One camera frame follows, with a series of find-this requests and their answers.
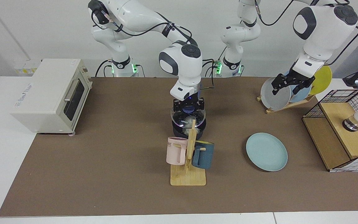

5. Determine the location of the dark blue cup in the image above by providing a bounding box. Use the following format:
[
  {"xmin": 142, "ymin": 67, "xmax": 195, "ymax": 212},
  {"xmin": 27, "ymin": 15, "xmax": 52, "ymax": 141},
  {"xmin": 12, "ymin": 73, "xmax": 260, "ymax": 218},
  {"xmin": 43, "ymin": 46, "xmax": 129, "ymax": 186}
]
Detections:
[{"xmin": 191, "ymin": 141, "xmax": 215, "ymax": 170}]

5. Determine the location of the light blue plate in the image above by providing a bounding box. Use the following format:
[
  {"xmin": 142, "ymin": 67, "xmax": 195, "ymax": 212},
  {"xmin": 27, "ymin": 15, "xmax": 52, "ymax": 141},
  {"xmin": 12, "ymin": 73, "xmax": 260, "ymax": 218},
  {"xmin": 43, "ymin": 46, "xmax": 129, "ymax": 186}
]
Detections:
[{"xmin": 283, "ymin": 71, "xmax": 312, "ymax": 103}]

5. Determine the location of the wall outlet with yellow labels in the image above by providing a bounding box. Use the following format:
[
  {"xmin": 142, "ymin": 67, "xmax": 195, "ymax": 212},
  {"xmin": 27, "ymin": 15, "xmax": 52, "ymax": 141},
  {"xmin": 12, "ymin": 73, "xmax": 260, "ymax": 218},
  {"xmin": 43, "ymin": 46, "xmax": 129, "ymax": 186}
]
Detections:
[{"xmin": 14, "ymin": 59, "xmax": 42, "ymax": 75}]

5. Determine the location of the black pot with blue handle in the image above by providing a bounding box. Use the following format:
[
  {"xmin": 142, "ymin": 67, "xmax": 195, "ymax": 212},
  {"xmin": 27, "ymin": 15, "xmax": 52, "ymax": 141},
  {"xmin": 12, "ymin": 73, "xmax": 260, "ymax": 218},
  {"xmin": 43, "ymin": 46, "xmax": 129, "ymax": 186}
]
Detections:
[{"xmin": 172, "ymin": 109, "xmax": 207, "ymax": 141}]

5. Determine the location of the yellow plate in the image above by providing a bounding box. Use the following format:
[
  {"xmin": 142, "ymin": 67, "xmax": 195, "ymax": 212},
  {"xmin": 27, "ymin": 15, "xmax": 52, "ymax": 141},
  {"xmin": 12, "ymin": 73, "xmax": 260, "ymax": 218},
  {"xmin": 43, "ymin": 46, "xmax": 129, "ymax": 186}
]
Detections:
[{"xmin": 310, "ymin": 65, "xmax": 333, "ymax": 95}]

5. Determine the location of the teal plate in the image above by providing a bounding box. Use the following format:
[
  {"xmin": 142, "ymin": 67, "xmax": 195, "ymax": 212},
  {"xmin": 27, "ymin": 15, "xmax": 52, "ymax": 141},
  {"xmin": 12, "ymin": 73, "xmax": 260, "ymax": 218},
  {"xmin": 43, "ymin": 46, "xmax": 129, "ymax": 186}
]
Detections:
[{"xmin": 246, "ymin": 133, "xmax": 288, "ymax": 172}]

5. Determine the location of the wire basket with wooden floor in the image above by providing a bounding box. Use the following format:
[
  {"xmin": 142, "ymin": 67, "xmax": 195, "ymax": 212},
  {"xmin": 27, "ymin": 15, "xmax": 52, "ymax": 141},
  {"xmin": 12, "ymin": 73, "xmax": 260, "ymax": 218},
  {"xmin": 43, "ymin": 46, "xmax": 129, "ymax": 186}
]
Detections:
[{"xmin": 302, "ymin": 89, "xmax": 358, "ymax": 172}]

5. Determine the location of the wooden plate rack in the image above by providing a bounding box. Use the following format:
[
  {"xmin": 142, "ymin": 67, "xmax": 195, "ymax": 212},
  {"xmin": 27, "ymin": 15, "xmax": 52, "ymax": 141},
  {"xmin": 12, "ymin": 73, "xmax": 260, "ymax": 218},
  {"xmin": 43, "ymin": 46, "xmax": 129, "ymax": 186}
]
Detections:
[{"xmin": 257, "ymin": 95, "xmax": 315, "ymax": 114}]

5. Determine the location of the grey plate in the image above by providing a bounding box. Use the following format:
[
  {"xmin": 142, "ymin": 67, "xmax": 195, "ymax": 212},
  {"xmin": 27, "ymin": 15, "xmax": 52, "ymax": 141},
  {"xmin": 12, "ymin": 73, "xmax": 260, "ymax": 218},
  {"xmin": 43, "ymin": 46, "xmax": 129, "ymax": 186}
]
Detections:
[{"xmin": 260, "ymin": 77, "xmax": 291, "ymax": 111}]

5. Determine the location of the wooden cup stand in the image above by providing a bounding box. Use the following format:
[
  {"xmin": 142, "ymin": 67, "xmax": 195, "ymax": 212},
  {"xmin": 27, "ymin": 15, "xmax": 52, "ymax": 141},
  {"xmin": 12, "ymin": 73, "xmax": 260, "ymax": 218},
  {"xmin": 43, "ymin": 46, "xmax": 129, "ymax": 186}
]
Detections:
[{"xmin": 170, "ymin": 119, "xmax": 207, "ymax": 186}]

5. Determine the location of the pale toaster oven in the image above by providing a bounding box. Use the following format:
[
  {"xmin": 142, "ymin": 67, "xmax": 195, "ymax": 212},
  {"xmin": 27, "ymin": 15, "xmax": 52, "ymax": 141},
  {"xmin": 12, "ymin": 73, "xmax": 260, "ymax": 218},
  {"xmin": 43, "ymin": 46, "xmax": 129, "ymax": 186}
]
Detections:
[{"xmin": 10, "ymin": 58, "xmax": 93, "ymax": 136}]

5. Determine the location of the brown table cloth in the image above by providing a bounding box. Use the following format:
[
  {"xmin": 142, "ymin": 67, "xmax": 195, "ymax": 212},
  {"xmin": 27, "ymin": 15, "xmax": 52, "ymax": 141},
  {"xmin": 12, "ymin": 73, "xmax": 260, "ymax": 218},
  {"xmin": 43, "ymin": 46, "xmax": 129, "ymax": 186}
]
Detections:
[{"xmin": 0, "ymin": 77, "xmax": 358, "ymax": 217}]

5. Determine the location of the glass lid with blue knob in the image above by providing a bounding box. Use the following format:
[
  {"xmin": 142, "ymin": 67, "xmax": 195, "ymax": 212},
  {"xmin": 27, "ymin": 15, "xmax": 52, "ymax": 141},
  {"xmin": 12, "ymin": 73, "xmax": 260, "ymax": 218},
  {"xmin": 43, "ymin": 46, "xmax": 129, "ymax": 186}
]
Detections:
[{"xmin": 170, "ymin": 104, "xmax": 207, "ymax": 129}]

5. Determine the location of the pink cup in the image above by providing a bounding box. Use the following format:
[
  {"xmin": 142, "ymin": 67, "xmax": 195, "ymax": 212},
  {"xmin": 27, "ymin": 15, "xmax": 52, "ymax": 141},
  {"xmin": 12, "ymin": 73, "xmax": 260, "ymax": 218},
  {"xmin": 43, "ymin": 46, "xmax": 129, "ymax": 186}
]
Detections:
[{"xmin": 166, "ymin": 137, "xmax": 189, "ymax": 166}]

